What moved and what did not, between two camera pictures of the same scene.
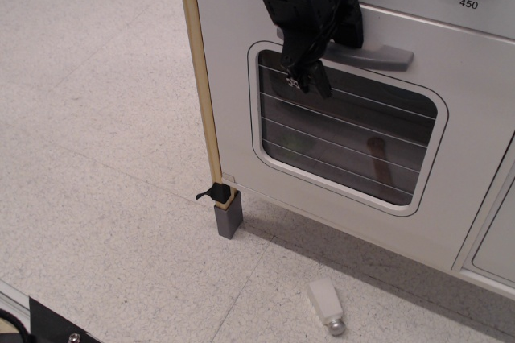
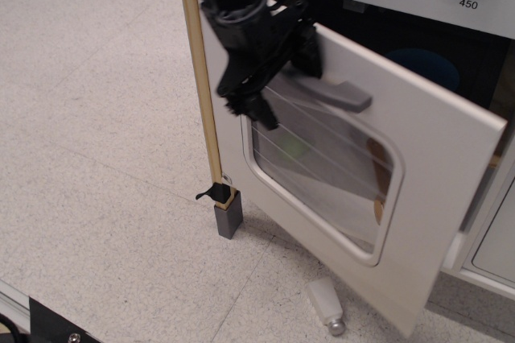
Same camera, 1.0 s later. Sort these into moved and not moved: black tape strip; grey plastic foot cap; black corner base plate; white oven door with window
Moved: white oven door with window
Not moved: grey plastic foot cap; black corner base plate; black tape strip
